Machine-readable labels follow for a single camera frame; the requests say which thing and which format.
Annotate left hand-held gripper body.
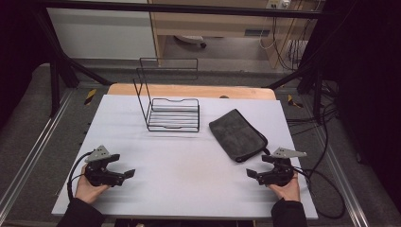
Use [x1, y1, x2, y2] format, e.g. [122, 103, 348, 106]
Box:
[83, 145, 126, 187]

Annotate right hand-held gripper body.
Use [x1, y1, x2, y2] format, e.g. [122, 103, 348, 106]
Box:
[255, 147, 308, 187]

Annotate dark grey towel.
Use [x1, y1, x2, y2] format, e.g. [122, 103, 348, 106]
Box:
[208, 108, 271, 164]

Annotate black wire rack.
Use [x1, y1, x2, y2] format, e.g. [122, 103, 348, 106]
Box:
[132, 57, 201, 133]

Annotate person's left hand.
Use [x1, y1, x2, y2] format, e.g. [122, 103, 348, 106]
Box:
[74, 164, 111, 204]

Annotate person's right hand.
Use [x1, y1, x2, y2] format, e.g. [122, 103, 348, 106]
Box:
[267, 172, 303, 203]

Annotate white board sheet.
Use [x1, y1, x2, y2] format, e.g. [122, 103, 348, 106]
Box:
[51, 94, 320, 220]

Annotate white cabinet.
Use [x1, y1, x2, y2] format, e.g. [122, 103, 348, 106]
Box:
[46, 7, 158, 61]

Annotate office chair base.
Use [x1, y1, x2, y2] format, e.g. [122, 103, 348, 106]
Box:
[174, 34, 208, 49]

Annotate light wooden desk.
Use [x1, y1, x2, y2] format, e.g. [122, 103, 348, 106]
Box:
[147, 0, 320, 69]

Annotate white power strip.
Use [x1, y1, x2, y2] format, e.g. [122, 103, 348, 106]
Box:
[265, 0, 291, 10]

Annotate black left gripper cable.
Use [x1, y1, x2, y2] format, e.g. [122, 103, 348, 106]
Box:
[66, 151, 93, 201]

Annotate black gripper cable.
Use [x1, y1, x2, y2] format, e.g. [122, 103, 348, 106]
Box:
[292, 166, 347, 220]
[66, 151, 93, 201]

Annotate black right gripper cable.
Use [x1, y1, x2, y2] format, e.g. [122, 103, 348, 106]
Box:
[292, 166, 347, 220]

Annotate black floor cables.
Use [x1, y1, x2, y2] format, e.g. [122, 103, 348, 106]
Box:
[285, 79, 340, 178]

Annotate aluminium rail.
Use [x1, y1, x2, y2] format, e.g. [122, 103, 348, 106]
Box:
[0, 90, 76, 217]
[311, 124, 371, 227]

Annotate bundle of hanging cables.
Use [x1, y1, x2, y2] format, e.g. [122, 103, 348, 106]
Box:
[258, 9, 311, 72]

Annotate black metal frame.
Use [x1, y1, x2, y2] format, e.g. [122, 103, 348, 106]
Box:
[31, 0, 335, 118]

